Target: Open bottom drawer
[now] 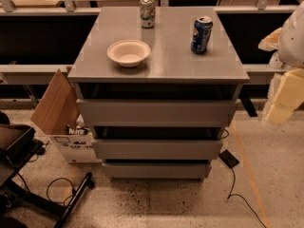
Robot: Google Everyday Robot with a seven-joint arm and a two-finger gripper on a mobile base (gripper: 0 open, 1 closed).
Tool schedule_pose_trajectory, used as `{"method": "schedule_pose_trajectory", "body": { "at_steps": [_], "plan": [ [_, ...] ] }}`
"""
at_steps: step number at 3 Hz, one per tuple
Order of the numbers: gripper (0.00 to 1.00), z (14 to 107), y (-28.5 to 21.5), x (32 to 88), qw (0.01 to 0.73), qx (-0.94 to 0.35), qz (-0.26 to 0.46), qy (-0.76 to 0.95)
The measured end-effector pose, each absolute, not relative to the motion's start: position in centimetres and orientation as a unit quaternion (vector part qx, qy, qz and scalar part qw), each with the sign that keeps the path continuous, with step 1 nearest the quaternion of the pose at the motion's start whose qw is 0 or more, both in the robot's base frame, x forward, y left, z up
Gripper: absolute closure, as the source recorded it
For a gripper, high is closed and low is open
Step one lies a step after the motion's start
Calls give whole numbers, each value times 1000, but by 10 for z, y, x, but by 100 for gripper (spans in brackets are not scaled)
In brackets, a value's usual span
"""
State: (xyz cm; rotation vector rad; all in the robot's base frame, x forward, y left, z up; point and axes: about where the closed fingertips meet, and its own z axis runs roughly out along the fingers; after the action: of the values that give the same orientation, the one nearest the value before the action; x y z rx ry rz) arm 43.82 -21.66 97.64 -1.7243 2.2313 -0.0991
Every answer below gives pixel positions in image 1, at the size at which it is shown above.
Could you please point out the green white soda can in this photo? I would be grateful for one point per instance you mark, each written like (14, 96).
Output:
(147, 13)

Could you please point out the blue pepsi can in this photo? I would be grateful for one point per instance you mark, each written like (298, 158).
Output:
(201, 34)

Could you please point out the open cardboard box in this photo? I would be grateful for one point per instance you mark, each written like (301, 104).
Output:
(58, 116)

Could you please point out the grey drawer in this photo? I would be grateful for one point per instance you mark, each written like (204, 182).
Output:
(156, 149)
(148, 113)
(156, 171)

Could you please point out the black power adapter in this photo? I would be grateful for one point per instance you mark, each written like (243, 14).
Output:
(230, 160)

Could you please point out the grey middle drawer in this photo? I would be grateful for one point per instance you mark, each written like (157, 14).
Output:
(156, 149)

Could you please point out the grey drawer cabinet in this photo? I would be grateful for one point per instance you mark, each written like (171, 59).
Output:
(172, 71)

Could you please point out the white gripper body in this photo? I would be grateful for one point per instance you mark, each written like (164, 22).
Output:
(293, 42)

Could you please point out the grey metal shelf rail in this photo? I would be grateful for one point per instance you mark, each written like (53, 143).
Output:
(42, 74)

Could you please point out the grey top drawer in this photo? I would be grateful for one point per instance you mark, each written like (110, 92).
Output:
(148, 113)

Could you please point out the grey bottom drawer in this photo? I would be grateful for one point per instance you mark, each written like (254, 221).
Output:
(156, 171)

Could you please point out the white paper bowl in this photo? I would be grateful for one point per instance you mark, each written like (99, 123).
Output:
(128, 53)

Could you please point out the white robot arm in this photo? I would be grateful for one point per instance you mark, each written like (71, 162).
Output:
(288, 42)

